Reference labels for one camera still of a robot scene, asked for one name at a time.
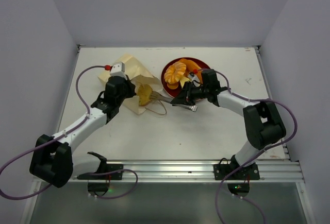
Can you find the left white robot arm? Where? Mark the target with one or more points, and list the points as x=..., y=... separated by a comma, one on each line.
x=52, y=159

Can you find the red round tray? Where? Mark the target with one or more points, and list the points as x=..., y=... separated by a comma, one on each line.
x=175, y=92

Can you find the aluminium rail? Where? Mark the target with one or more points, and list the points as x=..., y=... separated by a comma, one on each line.
x=198, y=171

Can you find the fake hot dog bun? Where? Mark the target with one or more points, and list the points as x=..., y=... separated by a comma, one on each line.
x=191, y=66

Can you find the metal tongs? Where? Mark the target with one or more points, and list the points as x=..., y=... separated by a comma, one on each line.
x=157, y=96

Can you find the round fake bread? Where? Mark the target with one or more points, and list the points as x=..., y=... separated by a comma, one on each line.
x=174, y=72

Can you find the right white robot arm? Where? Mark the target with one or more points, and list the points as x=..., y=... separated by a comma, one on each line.
x=263, y=123

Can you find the small round fake bun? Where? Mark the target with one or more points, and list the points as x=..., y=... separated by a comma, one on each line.
x=172, y=86

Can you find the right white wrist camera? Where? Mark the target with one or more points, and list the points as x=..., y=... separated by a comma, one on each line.
x=193, y=77

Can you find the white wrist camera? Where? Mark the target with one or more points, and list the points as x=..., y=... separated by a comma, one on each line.
x=118, y=69
x=193, y=77

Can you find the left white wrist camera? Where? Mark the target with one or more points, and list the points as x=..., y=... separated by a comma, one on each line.
x=118, y=69

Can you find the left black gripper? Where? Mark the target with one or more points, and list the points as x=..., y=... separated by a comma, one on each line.
x=130, y=86

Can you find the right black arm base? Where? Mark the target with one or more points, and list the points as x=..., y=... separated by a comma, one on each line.
x=236, y=172

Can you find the seeded fake bread slice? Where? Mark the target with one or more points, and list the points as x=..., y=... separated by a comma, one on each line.
x=144, y=91

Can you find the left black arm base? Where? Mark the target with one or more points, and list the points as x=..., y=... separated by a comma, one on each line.
x=95, y=167

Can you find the fake sandwich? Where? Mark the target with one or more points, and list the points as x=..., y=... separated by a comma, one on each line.
x=183, y=80

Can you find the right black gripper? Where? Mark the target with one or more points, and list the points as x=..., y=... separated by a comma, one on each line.
x=189, y=95

